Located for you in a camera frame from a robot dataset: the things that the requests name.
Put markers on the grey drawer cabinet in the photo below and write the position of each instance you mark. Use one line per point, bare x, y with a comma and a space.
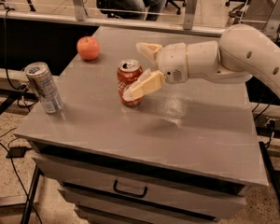
194, 144

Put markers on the silver energy drink can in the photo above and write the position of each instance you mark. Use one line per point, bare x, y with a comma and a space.
43, 84

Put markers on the red coca-cola can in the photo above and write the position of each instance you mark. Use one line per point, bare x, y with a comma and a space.
127, 73

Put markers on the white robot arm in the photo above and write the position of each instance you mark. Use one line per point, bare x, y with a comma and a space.
242, 52

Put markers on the black power adapter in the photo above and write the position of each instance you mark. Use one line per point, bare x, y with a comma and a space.
17, 152

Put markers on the black drawer handle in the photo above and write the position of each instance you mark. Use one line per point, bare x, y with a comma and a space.
130, 191

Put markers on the person in jeans seated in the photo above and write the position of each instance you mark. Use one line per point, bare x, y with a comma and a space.
148, 10

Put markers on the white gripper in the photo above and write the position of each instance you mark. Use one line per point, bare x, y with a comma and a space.
172, 62

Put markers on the red apple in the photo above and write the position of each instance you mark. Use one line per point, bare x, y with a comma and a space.
88, 48

